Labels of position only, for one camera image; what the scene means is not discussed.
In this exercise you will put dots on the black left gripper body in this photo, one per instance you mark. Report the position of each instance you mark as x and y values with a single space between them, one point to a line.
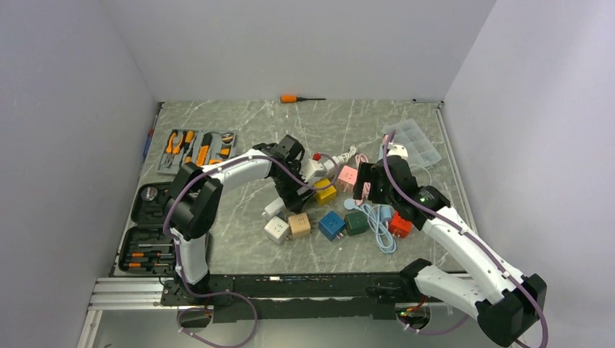
286 186

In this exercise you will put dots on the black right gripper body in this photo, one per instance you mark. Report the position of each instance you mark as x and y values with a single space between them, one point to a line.
369 172

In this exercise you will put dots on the light blue cube adapter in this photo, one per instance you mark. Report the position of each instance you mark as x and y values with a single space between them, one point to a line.
385 215

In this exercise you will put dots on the white long power strip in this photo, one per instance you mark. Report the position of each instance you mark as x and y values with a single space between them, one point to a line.
276 207

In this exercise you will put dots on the pink cube adapter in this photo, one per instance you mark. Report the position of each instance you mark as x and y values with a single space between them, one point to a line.
347 179

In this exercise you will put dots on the dark green cube adapter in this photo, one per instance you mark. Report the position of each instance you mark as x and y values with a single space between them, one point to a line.
356 223

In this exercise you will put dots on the red cube socket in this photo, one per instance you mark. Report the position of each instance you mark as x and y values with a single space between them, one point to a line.
399 227

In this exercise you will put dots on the yellow cube adapter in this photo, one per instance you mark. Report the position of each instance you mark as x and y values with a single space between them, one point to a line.
326 194

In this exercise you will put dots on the dark blue cube adapter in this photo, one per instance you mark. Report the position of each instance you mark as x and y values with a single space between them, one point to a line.
331 225

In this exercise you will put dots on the orange wooden cube adapter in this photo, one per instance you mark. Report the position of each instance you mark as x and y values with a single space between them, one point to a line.
299 225

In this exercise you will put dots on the white cube adapter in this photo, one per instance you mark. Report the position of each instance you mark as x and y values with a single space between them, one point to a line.
277 230

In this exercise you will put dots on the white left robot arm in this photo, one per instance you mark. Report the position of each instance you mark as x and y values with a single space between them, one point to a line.
192 201

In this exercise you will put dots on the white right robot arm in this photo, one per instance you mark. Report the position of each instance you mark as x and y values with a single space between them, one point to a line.
503 301

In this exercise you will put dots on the clear plastic screw organizer box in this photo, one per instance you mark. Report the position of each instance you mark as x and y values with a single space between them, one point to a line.
420 150

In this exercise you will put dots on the orange utility knife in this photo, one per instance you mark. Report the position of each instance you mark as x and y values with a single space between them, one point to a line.
202 155

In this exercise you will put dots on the grey tool tray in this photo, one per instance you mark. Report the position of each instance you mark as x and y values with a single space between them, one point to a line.
222 147

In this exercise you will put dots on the black open tool case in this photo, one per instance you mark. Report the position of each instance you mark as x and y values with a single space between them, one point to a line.
145 250

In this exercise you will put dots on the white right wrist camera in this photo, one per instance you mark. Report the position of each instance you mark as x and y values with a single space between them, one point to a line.
394 149

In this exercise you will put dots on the orange handled screwdriver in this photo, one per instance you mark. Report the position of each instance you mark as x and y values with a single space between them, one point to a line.
291 99

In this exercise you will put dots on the orange handled pliers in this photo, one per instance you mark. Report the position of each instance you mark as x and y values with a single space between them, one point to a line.
177 143

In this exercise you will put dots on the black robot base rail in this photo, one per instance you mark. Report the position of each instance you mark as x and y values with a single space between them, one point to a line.
380 296

